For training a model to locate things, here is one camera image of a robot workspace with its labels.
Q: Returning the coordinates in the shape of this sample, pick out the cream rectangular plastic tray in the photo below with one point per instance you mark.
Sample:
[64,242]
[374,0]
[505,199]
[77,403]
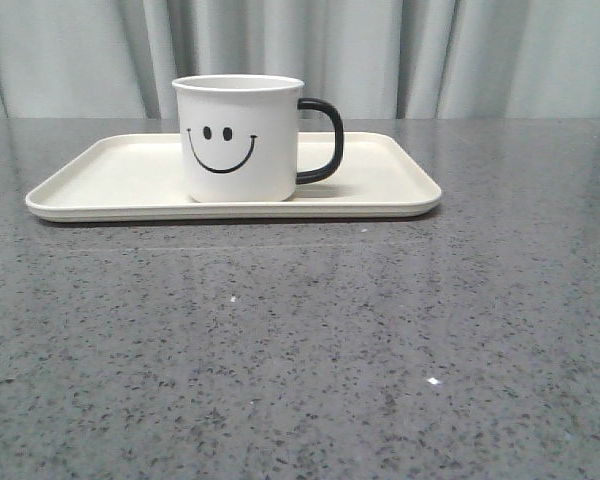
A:
[140,177]

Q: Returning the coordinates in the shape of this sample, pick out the grey pleated curtain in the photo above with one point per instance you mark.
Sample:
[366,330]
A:
[372,59]

